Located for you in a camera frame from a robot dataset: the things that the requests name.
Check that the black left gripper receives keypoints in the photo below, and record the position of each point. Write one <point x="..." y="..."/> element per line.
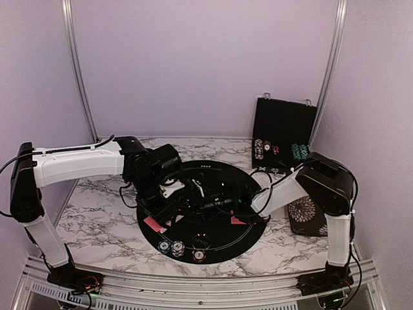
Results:
<point x="161" y="213"/>

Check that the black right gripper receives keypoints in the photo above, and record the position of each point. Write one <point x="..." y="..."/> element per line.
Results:
<point x="195" y="209"/>

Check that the red playing card deck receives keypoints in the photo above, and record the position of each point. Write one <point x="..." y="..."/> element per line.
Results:
<point x="156" y="227"/>

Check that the green chip stack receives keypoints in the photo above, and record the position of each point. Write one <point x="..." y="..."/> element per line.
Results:
<point x="164" y="247"/>

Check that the clear round dealer button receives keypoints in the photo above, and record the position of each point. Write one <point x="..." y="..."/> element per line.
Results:
<point x="201" y="241"/>

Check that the red chip stack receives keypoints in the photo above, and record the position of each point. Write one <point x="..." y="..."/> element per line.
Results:
<point x="199" y="256"/>

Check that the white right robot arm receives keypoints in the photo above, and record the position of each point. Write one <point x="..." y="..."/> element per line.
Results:
<point x="333" y="188"/>

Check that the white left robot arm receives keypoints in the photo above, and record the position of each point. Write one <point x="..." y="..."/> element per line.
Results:
<point x="39" y="170"/>

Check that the round black poker mat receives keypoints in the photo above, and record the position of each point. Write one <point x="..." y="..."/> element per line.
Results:
<point x="227" y="241"/>

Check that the black floral rectangular tray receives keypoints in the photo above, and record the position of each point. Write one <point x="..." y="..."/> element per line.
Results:
<point x="306" y="218"/>

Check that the black poker chip case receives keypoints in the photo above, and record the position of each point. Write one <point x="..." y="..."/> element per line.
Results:
<point x="282" y="123"/>

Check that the green chips in case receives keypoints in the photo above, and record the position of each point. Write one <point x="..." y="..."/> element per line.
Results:
<point x="299" y="152"/>

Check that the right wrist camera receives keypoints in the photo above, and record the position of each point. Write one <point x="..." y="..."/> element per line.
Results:
<point x="232" y="193"/>

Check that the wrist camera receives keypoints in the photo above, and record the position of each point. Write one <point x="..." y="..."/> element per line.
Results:
<point x="232" y="193"/>
<point x="166" y="163"/>

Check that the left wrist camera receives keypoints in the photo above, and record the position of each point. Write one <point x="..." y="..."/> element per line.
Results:
<point x="166" y="163"/>

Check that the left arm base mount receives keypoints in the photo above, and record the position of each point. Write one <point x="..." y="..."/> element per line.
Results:
<point x="69" y="276"/>

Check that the aluminium front rail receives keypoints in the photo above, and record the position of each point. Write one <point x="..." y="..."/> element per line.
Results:
<point x="122" y="290"/>

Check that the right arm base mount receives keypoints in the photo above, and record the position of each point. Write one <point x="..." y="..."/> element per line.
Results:
<point x="324" y="284"/>

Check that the left aluminium frame post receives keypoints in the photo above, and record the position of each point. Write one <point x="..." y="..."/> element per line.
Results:
<point x="76" y="66"/>

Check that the aluminium frame post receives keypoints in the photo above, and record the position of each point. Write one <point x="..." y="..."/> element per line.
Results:
<point x="333" y="55"/>
<point x="76" y="66"/>

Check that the right aluminium frame post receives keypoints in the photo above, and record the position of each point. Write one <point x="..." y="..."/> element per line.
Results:
<point x="333" y="55"/>

